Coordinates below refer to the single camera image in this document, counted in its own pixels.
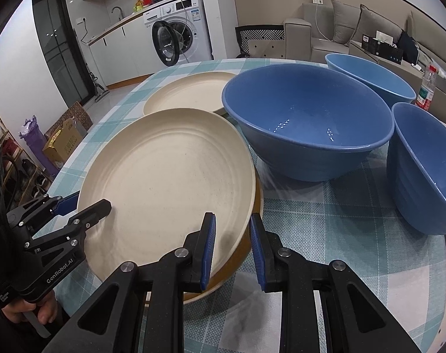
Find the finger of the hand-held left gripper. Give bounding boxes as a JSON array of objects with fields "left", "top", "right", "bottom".
[
  {"left": 8, "top": 190, "right": 81, "bottom": 234},
  {"left": 22, "top": 199, "right": 112, "bottom": 256}
]

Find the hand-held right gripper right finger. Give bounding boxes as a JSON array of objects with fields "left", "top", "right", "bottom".
[{"left": 249, "top": 218, "right": 422, "bottom": 353}]

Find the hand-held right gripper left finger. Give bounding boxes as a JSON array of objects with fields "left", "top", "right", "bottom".
[{"left": 43, "top": 212, "right": 217, "bottom": 353}]

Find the tan round plate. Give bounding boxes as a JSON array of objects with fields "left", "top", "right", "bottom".
[{"left": 144, "top": 180, "right": 265, "bottom": 305}]

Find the cream round plate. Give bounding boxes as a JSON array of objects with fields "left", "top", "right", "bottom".
[
  {"left": 143, "top": 71, "right": 240, "bottom": 116},
  {"left": 77, "top": 107, "right": 257, "bottom": 283}
]

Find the blue bowl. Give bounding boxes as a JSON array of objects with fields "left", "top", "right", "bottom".
[
  {"left": 325, "top": 53, "right": 417, "bottom": 109},
  {"left": 222, "top": 62, "right": 395, "bottom": 182},
  {"left": 386, "top": 102, "right": 446, "bottom": 235}
]

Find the person's left hand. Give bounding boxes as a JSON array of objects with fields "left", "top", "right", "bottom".
[{"left": 0, "top": 289, "right": 60, "bottom": 326}]

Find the wooden shoe rack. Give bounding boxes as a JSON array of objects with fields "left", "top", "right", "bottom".
[{"left": 0, "top": 110, "right": 51, "bottom": 210}]

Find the cardboard box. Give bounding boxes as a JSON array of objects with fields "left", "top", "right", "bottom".
[{"left": 43, "top": 118, "right": 86, "bottom": 163}]

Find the purple bag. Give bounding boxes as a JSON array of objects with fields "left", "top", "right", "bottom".
[{"left": 19, "top": 116, "right": 60, "bottom": 177}]

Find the brown patterned box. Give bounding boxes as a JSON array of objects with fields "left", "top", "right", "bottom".
[{"left": 66, "top": 101, "right": 93, "bottom": 131}]

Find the stick vacuum cleaner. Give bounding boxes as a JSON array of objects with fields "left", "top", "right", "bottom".
[{"left": 87, "top": 62, "right": 109, "bottom": 102}]

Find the dark glass door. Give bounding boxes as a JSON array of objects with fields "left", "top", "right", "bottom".
[{"left": 32, "top": 0, "right": 93, "bottom": 104}]

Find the white kitchen counter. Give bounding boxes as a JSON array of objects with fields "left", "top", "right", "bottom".
[{"left": 79, "top": 7, "right": 153, "bottom": 86}]

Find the white washing machine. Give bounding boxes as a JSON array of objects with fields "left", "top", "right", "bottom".
[{"left": 142, "top": 0, "right": 213, "bottom": 67}]

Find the black white patterned mat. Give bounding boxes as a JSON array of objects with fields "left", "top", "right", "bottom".
[{"left": 235, "top": 25, "right": 286, "bottom": 59}]

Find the grey sofa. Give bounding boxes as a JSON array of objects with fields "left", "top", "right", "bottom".
[{"left": 285, "top": 0, "right": 446, "bottom": 81}]

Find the clear plastic water bottle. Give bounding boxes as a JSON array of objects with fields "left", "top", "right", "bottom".
[{"left": 415, "top": 65, "right": 438, "bottom": 111}]

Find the black box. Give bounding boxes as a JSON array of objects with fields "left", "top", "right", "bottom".
[{"left": 362, "top": 34, "right": 403, "bottom": 63}]

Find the grey side cabinet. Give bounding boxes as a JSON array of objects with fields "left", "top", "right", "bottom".
[{"left": 350, "top": 40, "right": 446, "bottom": 105}]

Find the grey cushion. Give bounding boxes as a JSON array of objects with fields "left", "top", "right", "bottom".
[
  {"left": 331, "top": 0, "right": 361, "bottom": 45},
  {"left": 350, "top": 4, "right": 403, "bottom": 48}
]

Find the dark clothing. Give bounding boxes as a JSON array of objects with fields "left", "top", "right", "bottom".
[{"left": 397, "top": 31, "right": 420, "bottom": 63}]

